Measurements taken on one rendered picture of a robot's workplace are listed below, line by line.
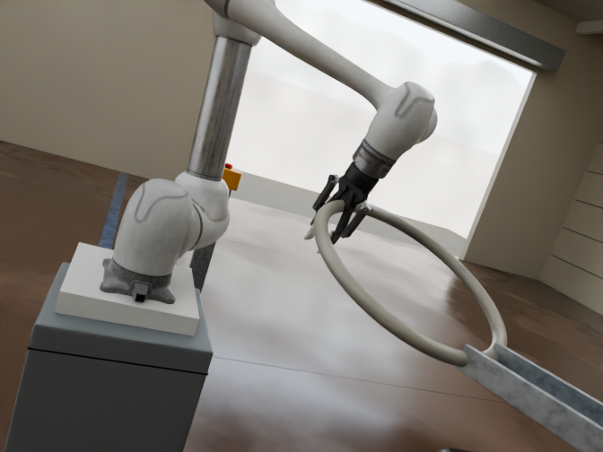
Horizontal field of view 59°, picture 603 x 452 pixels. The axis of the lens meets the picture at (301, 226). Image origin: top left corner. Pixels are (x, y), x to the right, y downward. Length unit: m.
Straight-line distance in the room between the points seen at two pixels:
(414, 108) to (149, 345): 0.79
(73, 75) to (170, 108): 1.20
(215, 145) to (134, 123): 5.78
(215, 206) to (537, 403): 0.92
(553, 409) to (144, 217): 0.93
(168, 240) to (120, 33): 5.99
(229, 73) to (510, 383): 0.99
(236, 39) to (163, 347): 0.79
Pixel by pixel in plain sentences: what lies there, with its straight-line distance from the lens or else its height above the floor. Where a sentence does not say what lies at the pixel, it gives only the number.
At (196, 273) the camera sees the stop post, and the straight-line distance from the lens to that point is 2.42.
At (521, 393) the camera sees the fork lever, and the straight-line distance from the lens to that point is 1.00.
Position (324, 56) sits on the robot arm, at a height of 1.53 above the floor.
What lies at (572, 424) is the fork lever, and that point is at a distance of 0.98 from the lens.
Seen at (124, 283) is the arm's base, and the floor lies 0.88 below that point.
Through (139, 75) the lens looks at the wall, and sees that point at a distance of 7.19.
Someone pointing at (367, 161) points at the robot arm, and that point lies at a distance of 1.17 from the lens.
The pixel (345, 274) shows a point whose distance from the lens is 0.98.
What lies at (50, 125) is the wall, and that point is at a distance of 7.33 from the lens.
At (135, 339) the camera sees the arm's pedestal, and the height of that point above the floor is 0.80.
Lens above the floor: 1.39
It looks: 11 degrees down
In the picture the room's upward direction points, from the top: 18 degrees clockwise
